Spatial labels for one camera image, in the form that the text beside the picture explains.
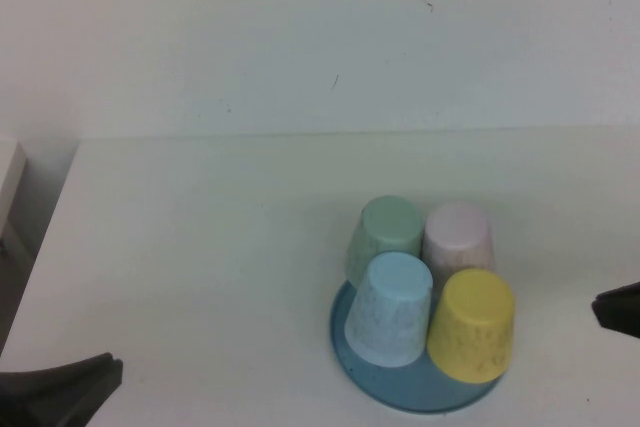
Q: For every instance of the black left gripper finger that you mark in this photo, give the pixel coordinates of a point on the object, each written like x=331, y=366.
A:
x=55, y=372
x=65, y=404

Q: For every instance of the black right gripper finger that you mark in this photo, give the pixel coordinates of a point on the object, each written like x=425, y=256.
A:
x=627, y=292
x=625, y=314

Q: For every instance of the blue cup stand with pegs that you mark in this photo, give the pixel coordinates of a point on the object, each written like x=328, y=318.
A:
x=400, y=389

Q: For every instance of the yellow plastic cup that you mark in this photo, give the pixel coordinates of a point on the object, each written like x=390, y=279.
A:
x=472, y=327

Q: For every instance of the pink plastic cup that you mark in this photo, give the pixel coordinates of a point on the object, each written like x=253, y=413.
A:
x=457, y=237

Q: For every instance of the green plastic cup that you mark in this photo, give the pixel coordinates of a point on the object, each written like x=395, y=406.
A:
x=385, y=232

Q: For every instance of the light blue plastic cup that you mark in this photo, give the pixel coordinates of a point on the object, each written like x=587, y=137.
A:
x=392, y=307

